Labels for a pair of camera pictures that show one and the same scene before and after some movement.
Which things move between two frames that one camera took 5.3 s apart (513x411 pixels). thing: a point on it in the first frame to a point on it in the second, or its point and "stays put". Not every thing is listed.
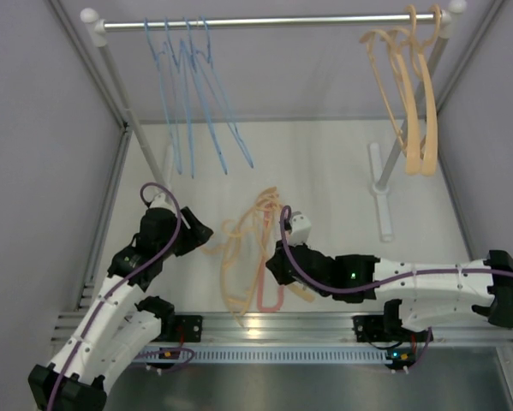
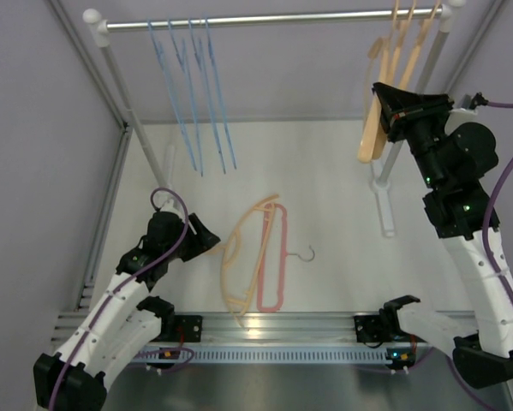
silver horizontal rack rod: [301, 21] stays put
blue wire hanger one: [162, 94] to [160, 50]
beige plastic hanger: [237, 245] to [259, 259]
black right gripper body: [283, 277] to [420, 128]
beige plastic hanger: [422, 51] to [424, 28]
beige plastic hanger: [259, 280] to [383, 47]
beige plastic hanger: [393, 63] to [382, 132]
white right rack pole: [396, 148] stays put
